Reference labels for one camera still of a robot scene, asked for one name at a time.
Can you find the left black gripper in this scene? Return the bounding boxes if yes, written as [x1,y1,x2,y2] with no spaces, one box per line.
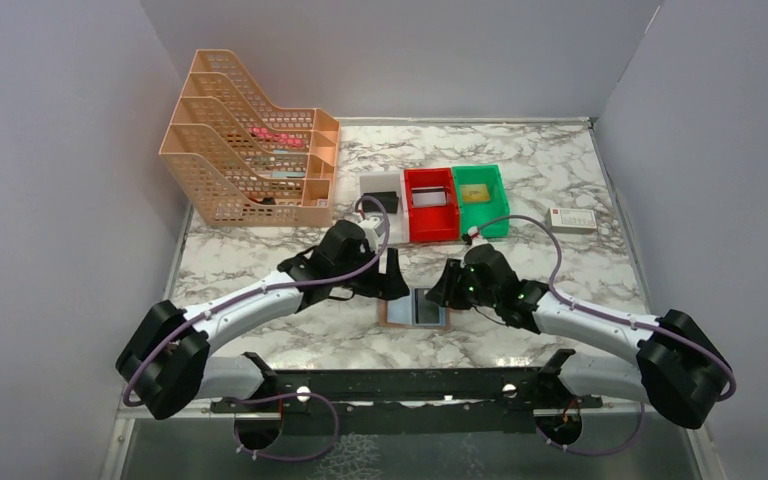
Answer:
[332,244,410,301]

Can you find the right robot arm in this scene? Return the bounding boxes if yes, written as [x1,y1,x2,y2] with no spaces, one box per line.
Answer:
[425,244,729,429]

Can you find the peach plastic file organizer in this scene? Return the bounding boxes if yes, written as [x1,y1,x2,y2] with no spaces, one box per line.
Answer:
[159,49,341,227]

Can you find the gold card in green bin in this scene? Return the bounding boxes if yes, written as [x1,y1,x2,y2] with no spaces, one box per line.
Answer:
[459,184,491,204]

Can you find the pink items in organizer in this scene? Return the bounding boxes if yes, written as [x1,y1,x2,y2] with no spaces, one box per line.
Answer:
[249,127,305,149]

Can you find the aluminium frame rail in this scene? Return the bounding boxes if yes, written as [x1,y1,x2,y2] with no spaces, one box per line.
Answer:
[115,367,707,420]

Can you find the white plastic bin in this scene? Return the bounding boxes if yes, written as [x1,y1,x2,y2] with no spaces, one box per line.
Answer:
[358,170,410,244]

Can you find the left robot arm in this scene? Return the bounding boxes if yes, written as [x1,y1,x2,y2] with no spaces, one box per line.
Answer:
[115,215,409,420]

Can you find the red plastic bin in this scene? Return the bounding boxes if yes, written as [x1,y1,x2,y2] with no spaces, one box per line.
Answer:
[404,168,460,243]

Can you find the black credit card from holder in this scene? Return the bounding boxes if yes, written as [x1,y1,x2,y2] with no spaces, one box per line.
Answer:
[361,191,401,214]

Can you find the white box with red label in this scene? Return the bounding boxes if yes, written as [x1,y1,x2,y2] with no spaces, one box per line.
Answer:
[547,207,598,234]

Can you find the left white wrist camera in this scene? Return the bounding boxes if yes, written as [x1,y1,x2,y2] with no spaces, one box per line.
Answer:
[359,217,387,249]

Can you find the green plastic bin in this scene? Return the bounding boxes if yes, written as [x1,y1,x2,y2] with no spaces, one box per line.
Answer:
[451,164,511,235]

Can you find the black mounting rail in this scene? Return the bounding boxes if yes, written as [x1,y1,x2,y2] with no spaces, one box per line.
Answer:
[210,349,602,443]

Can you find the light blue credit card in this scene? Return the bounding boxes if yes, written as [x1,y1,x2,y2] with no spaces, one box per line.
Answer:
[384,297,414,326]

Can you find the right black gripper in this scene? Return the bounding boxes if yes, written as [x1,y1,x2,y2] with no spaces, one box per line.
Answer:
[426,257,500,310]

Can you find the red black stamp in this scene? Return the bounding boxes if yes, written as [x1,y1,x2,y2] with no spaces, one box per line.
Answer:
[252,196,277,205]

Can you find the white card in red bin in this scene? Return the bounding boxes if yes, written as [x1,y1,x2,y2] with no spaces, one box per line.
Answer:
[411,188,448,208]

